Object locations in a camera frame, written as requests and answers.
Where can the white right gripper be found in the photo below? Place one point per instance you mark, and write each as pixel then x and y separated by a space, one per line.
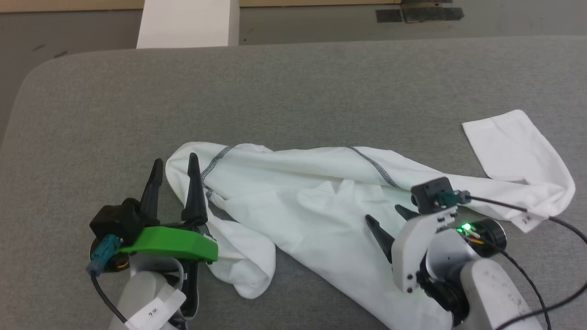
pixel 410 247

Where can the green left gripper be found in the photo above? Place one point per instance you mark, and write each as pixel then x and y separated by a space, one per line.
pixel 174 243

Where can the white shirt with grey stitching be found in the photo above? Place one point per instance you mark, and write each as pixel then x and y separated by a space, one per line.
pixel 321 206

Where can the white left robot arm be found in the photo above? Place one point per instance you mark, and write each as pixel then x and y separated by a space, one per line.
pixel 142 284

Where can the white rectangular box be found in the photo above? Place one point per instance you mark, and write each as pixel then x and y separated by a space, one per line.
pixel 188 23

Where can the small black floor tape patch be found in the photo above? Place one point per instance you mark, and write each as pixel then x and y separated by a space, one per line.
pixel 389 16

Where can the large black floor tape patch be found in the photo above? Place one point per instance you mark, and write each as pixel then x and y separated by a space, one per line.
pixel 433 13

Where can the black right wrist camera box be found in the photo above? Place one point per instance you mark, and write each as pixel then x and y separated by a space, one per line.
pixel 431 192

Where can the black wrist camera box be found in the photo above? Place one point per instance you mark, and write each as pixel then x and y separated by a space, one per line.
pixel 114 220
pixel 431 192

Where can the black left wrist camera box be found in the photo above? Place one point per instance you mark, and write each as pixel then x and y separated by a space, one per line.
pixel 114 220

